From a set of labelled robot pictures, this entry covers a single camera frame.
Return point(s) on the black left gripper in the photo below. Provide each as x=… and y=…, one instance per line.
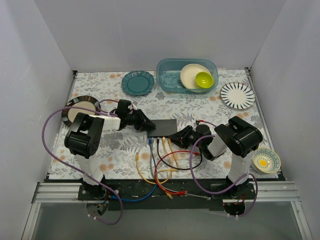
x=140, y=120

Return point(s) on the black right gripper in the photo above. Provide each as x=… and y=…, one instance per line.
x=184, y=137

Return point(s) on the black network switch box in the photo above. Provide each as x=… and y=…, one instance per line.
x=164, y=128

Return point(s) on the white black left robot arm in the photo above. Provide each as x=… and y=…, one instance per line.
x=84, y=135

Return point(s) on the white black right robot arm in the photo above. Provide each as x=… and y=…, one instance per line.
x=238, y=136

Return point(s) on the floral patterned table mat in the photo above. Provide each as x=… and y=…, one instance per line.
x=128, y=153

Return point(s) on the teal scalloped plate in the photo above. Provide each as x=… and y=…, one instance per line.
x=137, y=83

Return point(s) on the blue transparent plastic tub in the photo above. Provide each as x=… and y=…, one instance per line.
x=178, y=75

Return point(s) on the lime green bowl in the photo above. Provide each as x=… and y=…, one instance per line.
x=204, y=80

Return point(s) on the cream plate in tub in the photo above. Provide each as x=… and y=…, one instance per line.
x=188, y=75

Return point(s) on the white plate blue stripes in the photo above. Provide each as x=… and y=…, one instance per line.
x=237, y=95

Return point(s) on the brown rimmed cream plate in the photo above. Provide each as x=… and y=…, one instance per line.
x=83, y=101

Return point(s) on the yellow flower patterned bowl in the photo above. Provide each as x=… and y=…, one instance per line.
x=266, y=161

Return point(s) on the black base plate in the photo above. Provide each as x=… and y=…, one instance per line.
x=133, y=194

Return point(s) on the aluminium frame rail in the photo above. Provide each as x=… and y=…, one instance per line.
x=53, y=192

